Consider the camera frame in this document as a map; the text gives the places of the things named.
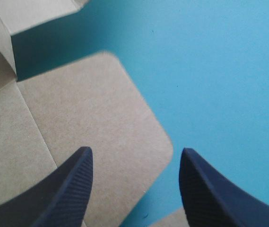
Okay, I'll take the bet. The brown cardboard box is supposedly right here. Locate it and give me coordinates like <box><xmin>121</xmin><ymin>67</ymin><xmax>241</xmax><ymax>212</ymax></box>
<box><xmin>0</xmin><ymin>0</ymin><xmax>187</xmax><ymax>227</ymax></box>

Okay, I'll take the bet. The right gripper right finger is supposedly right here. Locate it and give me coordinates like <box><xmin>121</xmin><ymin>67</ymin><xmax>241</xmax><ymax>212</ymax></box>
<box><xmin>180</xmin><ymin>148</ymin><xmax>269</xmax><ymax>227</ymax></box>

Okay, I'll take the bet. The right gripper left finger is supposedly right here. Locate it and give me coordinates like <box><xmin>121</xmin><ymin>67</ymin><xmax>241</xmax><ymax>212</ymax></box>
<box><xmin>0</xmin><ymin>146</ymin><xmax>94</xmax><ymax>227</ymax></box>

